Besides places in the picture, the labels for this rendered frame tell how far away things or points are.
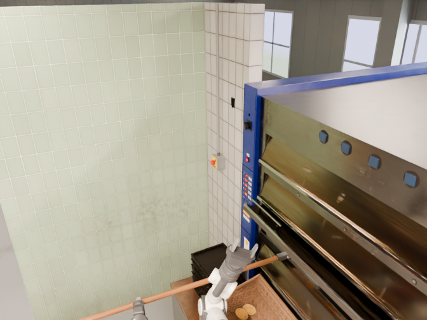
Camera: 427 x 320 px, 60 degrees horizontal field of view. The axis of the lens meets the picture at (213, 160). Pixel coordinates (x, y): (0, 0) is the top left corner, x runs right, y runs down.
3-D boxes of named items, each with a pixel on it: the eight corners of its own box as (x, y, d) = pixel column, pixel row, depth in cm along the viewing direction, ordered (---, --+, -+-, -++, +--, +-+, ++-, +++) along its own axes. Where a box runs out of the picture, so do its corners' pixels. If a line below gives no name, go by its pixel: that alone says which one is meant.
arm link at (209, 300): (227, 281, 172) (218, 294, 187) (206, 282, 170) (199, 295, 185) (230, 304, 166) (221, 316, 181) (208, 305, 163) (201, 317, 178)
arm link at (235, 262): (256, 265, 148) (244, 283, 154) (255, 247, 156) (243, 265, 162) (227, 256, 146) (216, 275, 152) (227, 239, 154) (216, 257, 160)
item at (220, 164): (219, 164, 295) (219, 152, 290) (225, 169, 286) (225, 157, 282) (211, 166, 292) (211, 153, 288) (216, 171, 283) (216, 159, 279)
